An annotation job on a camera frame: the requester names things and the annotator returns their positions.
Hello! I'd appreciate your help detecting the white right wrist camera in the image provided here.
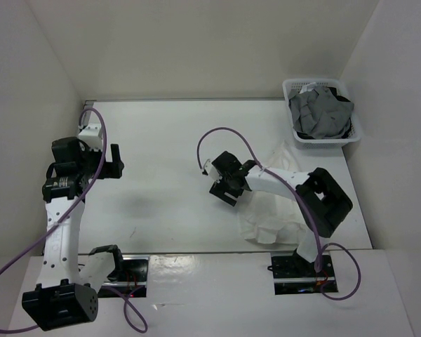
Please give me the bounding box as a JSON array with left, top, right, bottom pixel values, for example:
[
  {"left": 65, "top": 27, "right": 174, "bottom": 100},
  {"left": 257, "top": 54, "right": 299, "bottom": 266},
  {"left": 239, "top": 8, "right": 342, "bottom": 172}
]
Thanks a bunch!
[{"left": 201, "top": 159, "right": 222, "bottom": 183}]

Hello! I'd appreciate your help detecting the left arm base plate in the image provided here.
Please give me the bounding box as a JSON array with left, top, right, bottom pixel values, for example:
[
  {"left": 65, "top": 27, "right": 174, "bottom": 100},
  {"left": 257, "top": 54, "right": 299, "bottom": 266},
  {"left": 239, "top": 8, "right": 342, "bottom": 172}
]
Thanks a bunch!
[{"left": 78, "top": 252, "right": 149, "bottom": 298}]

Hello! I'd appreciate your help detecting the white plastic laundry basket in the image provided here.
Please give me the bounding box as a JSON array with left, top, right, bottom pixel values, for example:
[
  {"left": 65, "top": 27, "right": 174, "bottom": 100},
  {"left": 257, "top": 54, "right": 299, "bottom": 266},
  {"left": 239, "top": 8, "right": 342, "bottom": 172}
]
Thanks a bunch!
[{"left": 282, "top": 78, "right": 361, "bottom": 150}]

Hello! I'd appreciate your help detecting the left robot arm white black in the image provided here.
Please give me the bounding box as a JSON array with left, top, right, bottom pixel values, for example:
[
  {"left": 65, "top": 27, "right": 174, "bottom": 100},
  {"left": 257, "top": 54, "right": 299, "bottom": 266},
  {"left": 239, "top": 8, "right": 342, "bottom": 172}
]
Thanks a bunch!
[{"left": 22, "top": 137, "right": 126, "bottom": 331}]

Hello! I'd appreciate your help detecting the white pleated skirt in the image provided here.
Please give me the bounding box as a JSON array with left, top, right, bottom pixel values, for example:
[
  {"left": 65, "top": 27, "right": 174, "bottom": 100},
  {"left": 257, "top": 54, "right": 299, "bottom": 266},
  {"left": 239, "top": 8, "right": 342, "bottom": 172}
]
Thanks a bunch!
[{"left": 238, "top": 143, "right": 307, "bottom": 245}]

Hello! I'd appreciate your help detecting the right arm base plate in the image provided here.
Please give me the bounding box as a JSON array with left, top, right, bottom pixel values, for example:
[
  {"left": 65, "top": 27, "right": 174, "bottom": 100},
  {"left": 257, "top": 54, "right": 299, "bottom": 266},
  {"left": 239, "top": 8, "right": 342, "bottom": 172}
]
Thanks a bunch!
[{"left": 267, "top": 252, "right": 338, "bottom": 296}]

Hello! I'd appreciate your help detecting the dark garment in basket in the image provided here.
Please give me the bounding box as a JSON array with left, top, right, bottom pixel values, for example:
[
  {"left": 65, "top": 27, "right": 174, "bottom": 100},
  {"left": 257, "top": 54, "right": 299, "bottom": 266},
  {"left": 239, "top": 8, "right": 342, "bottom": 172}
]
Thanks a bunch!
[{"left": 296, "top": 86, "right": 354, "bottom": 140}]

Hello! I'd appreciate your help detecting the grey skirt in basket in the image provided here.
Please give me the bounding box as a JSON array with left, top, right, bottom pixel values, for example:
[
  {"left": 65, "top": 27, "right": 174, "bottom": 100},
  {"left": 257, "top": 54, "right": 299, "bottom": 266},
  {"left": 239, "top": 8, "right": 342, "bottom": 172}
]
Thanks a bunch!
[{"left": 288, "top": 86, "right": 354, "bottom": 140}]

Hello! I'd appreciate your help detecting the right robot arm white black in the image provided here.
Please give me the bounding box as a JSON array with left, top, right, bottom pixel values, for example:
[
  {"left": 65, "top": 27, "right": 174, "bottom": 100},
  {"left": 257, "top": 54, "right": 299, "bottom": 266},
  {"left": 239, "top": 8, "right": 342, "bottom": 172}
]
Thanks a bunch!
[{"left": 201, "top": 151, "right": 353, "bottom": 276}]

